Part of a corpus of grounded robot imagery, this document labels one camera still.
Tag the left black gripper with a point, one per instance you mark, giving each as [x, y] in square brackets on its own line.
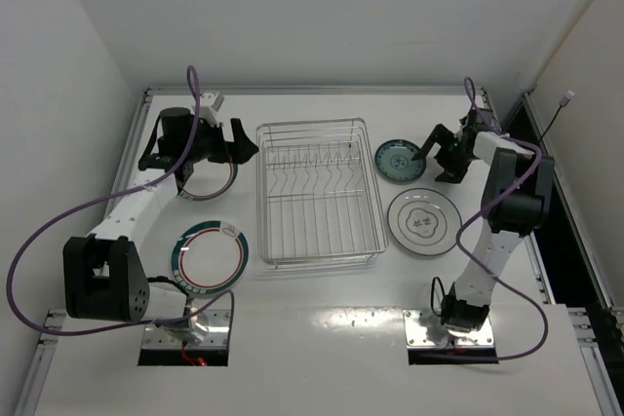
[226, 141]

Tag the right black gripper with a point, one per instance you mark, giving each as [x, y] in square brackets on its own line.
[449, 150]

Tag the green red rimmed plate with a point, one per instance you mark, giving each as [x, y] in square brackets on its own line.
[209, 257]
[209, 181]

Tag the small blue patterned plate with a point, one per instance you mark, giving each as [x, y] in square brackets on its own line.
[394, 160]

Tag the white grey rimmed plate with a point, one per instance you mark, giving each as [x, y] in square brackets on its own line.
[424, 221]

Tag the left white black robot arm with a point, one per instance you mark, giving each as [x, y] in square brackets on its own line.
[104, 278]

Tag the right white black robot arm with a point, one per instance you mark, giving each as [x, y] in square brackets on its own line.
[515, 202]

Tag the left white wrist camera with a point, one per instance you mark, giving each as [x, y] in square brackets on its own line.
[206, 107]

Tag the metal wire dish rack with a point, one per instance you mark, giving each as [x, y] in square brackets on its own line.
[318, 199]

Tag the black cable white connector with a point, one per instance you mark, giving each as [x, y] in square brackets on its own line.
[563, 103]

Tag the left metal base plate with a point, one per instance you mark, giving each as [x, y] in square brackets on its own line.
[208, 331]

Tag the metal base plate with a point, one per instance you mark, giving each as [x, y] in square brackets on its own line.
[424, 332]
[208, 331]

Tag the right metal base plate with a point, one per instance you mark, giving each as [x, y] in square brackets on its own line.
[424, 332]

